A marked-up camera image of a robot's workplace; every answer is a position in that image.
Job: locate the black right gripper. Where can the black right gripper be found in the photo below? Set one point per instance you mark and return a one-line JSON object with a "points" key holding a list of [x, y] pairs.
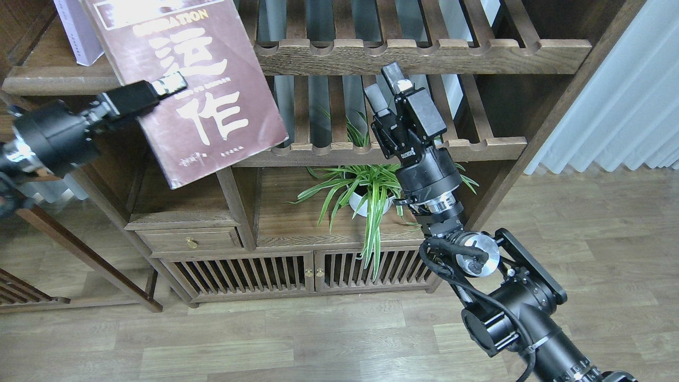
{"points": [[428, 176]]}

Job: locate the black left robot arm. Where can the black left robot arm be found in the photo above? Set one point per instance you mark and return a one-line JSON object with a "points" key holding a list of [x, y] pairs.
{"points": [[11, 199]]}

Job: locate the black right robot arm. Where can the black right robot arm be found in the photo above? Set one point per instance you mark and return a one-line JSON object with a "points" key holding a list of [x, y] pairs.
{"points": [[508, 296]]}

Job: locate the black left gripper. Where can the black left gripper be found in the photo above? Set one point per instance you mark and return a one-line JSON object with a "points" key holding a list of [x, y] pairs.
{"points": [[57, 140]]}

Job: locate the dark wooden bookshelf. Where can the dark wooden bookshelf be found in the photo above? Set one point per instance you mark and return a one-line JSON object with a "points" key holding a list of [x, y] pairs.
{"points": [[499, 91]]}

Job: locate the white purple book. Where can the white purple book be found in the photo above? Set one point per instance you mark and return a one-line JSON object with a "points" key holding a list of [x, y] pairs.
{"points": [[80, 33]]}

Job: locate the brass drawer knob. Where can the brass drawer knob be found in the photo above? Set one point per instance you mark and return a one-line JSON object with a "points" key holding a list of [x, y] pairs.
{"points": [[191, 243]]}

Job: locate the wooden side furniture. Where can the wooden side furniture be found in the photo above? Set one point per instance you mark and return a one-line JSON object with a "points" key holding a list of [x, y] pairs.
{"points": [[42, 262]]}

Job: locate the green spider plant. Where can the green spider plant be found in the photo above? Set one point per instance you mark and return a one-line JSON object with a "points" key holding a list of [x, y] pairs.
{"points": [[340, 182]]}

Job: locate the dark maroon book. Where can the dark maroon book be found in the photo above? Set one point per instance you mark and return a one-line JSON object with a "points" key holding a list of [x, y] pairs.
{"points": [[226, 114]]}

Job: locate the white plant pot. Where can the white plant pot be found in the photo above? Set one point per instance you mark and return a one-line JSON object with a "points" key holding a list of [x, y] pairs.
{"points": [[362, 209]]}

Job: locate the white pleated curtain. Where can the white pleated curtain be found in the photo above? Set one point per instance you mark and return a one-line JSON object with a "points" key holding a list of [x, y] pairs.
{"points": [[627, 115]]}

